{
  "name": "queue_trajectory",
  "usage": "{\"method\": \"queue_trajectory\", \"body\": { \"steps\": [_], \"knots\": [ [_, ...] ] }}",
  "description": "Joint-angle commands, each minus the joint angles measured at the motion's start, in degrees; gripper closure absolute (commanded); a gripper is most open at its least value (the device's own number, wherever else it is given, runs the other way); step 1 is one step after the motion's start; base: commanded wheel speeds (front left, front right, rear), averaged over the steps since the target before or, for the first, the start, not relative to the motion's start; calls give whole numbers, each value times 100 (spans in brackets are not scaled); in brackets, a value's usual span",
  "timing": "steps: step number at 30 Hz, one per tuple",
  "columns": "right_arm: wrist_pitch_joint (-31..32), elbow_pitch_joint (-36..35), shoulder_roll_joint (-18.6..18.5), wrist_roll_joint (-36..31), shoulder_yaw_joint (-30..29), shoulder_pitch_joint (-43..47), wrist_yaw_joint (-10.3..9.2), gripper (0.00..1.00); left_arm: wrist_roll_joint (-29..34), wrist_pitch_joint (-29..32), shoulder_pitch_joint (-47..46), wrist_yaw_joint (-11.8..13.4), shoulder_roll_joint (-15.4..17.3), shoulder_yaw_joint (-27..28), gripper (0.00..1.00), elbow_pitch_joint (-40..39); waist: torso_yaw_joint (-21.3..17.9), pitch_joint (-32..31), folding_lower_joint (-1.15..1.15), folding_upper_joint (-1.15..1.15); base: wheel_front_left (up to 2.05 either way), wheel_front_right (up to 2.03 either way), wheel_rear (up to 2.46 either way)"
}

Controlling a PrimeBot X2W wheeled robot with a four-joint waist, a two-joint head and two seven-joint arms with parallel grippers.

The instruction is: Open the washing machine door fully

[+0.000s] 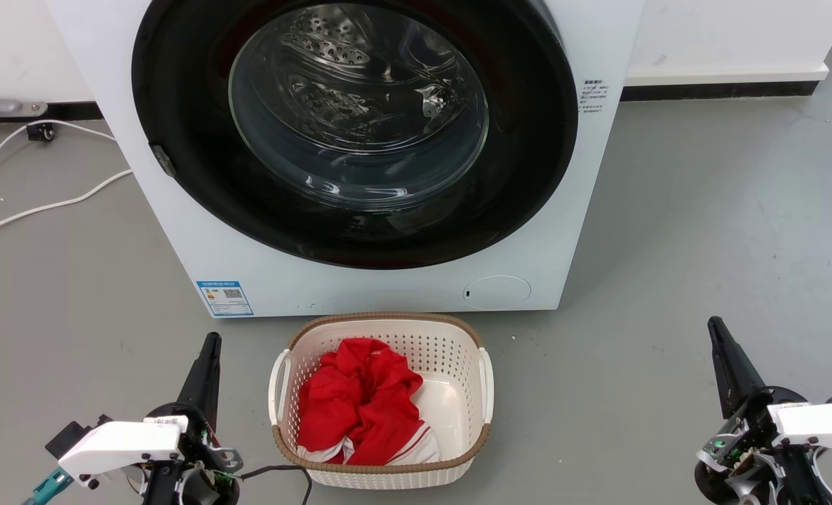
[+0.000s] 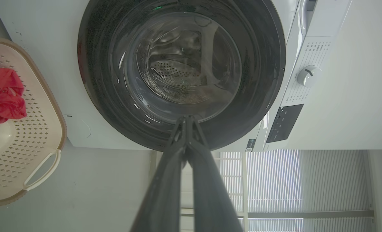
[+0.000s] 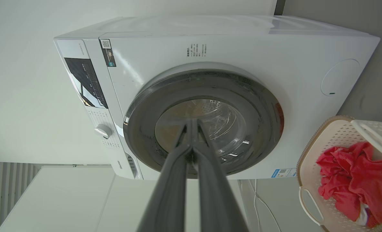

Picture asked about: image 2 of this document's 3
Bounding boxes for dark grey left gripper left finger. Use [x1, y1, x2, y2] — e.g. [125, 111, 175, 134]
[130, 117, 188, 232]

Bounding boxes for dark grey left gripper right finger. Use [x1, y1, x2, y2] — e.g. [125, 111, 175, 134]
[187, 116, 244, 232]

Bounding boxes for round black glass washer door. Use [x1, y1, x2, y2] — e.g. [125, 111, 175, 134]
[77, 0, 286, 152]

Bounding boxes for white front-load washing machine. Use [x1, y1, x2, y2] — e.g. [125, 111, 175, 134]
[0, 0, 353, 152]

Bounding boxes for white window blinds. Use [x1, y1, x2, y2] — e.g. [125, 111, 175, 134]
[219, 150, 376, 232]

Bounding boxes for round white filter cover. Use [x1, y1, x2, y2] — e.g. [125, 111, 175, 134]
[69, 117, 92, 139]

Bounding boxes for black washer display panel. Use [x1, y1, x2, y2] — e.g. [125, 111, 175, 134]
[265, 103, 304, 143]

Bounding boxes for stainless steel washer drum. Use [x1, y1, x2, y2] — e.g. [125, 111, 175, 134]
[136, 26, 222, 104]

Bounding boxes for cream perforated laundry basket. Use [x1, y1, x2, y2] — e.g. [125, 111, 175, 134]
[0, 36, 67, 207]

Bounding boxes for white round program knob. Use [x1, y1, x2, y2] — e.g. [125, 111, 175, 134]
[296, 65, 323, 88]

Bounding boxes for red garment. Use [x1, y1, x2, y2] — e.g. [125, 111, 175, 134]
[0, 58, 28, 133]

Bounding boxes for white detergent drawer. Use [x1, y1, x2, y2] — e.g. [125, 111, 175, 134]
[295, 0, 318, 37]

